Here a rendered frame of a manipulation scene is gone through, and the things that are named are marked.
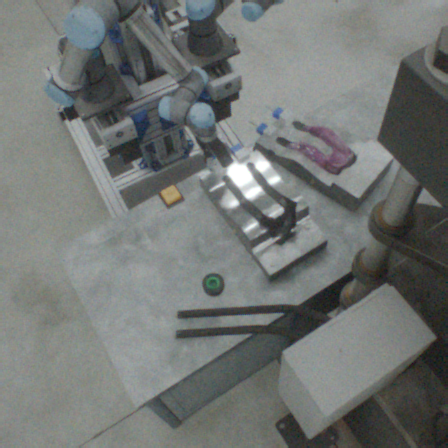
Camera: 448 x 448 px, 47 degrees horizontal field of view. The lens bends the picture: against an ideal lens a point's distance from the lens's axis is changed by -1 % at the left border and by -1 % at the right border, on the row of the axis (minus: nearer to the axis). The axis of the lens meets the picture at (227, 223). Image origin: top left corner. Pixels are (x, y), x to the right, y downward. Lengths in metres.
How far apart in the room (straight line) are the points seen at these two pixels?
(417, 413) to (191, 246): 0.98
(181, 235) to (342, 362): 1.05
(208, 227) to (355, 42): 2.24
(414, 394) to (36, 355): 1.86
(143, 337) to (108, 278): 0.27
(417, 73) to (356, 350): 0.60
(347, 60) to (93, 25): 2.43
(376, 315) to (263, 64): 2.73
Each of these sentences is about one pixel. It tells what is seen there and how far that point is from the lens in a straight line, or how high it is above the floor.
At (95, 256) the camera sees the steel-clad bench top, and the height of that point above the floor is 0.80.
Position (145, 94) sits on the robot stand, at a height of 0.95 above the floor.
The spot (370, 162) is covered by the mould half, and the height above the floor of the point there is 0.91.
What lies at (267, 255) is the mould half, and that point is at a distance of 1.90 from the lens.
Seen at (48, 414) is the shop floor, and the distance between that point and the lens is 2.80.
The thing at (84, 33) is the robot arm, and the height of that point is 1.56.
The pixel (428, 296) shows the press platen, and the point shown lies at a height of 1.29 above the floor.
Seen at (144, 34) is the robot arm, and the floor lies 1.45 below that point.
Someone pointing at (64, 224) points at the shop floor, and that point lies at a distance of 3.15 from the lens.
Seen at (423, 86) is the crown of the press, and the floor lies 1.99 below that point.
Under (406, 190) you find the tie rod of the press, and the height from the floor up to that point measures 1.69.
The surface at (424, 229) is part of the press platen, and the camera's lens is 1.24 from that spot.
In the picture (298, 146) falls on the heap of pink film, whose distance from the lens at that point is 2.10.
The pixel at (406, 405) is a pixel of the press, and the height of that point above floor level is 0.79.
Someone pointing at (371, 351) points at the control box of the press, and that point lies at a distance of 1.17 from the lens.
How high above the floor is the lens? 2.58
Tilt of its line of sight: 61 degrees down
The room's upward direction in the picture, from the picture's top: 7 degrees counter-clockwise
